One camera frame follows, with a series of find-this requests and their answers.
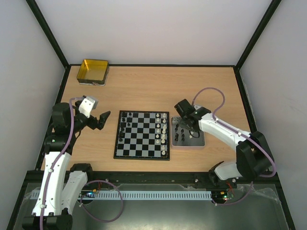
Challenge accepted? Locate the white king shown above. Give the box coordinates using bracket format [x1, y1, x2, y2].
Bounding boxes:
[162, 125, 167, 134]

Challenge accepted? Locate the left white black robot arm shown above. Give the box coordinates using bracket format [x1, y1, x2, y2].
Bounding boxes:
[22, 97, 111, 230]

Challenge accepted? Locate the black and silver chessboard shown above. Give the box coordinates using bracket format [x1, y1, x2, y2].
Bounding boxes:
[113, 110, 170, 161]

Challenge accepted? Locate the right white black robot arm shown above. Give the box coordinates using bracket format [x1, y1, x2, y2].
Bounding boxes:
[175, 99, 276, 188]

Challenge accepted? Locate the black aluminium frame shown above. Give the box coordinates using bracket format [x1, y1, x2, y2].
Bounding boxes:
[7, 0, 295, 230]

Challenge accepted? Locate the light blue slotted cable duct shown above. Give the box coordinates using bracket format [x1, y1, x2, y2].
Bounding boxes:
[83, 191, 212, 200]

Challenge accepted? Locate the silver foil tray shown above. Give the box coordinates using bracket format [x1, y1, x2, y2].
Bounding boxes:
[170, 116, 205, 148]

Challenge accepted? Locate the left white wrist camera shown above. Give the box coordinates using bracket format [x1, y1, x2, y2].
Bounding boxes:
[78, 96, 99, 118]

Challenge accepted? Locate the yellow square tin box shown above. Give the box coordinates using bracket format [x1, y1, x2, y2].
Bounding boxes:
[76, 59, 109, 86]

